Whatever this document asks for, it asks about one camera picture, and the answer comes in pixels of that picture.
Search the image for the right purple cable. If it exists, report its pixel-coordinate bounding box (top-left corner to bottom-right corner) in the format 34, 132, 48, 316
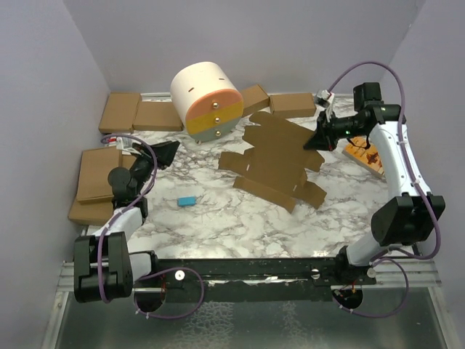
328, 60, 443, 320

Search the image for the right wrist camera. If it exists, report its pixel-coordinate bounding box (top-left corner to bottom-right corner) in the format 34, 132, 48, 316
314, 89, 334, 119

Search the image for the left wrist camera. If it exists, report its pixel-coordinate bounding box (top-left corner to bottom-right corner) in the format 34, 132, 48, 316
107, 137, 140, 155

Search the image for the orange paperback book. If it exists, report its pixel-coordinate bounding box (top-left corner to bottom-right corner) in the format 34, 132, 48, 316
342, 137, 384, 177

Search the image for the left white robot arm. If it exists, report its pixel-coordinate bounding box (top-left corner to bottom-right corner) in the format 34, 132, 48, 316
73, 134, 180, 303

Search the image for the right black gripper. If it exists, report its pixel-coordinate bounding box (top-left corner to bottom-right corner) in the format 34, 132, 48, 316
304, 108, 366, 151

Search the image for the round pastel drawer cabinet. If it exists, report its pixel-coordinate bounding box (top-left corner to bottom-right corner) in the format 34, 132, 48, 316
170, 62, 244, 143

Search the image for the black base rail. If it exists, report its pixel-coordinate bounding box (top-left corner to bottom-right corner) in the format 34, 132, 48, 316
116, 254, 379, 304

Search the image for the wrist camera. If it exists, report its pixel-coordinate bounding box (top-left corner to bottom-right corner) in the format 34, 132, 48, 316
107, 137, 140, 155
314, 89, 334, 119

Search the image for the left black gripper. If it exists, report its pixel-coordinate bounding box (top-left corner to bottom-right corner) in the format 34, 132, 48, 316
130, 140, 179, 195

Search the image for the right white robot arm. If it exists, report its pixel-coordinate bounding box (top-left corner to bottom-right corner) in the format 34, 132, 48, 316
303, 82, 445, 284

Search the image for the cardboard box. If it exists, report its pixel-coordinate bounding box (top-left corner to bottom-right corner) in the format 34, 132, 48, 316
98, 92, 142, 134
240, 84, 270, 117
218, 111, 326, 213
270, 92, 316, 119
76, 147, 122, 204
68, 154, 135, 225
133, 102, 183, 132

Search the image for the small blue block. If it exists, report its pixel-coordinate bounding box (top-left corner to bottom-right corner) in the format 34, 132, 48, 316
177, 196, 196, 207

